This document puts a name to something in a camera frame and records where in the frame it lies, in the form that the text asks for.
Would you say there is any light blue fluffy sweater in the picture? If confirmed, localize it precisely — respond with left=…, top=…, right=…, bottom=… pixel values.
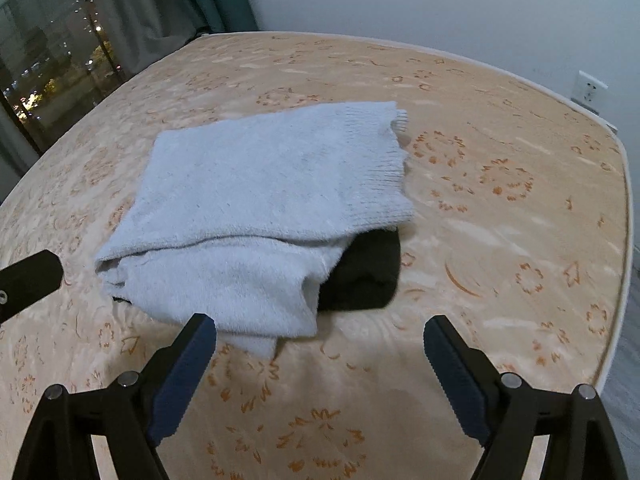
left=96, top=102, right=413, bottom=359

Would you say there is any white wall socket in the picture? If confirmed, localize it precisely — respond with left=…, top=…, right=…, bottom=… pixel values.
left=570, top=70, right=608, bottom=114

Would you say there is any grey curtain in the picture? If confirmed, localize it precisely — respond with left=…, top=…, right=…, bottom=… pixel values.
left=94, top=0, right=210, bottom=75

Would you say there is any dark window with city lights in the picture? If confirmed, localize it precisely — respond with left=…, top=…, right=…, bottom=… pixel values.
left=1, top=0, right=127, bottom=154

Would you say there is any black garment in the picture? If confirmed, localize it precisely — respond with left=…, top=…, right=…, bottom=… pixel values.
left=103, top=229, right=400, bottom=322

